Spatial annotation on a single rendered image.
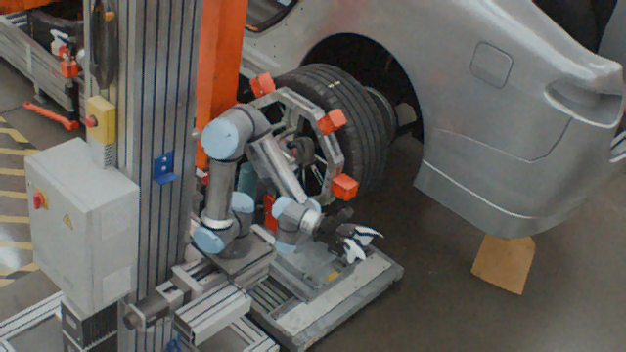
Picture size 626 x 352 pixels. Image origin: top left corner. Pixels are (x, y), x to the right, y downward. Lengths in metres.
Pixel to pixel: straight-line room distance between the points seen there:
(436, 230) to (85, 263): 2.50
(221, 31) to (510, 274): 2.16
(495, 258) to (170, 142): 2.44
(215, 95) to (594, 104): 1.62
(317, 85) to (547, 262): 2.00
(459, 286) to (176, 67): 2.33
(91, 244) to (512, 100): 1.66
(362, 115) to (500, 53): 0.63
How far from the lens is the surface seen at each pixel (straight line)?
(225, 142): 2.26
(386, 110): 3.48
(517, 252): 4.46
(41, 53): 4.80
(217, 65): 3.27
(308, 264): 3.63
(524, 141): 3.00
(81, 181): 2.39
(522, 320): 4.09
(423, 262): 4.16
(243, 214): 2.62
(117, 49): 2.21
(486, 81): 3.01
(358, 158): 3.09
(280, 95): 3.13
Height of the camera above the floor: 2.73
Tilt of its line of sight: 37 degrees down
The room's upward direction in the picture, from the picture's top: 12 degrees clockwise
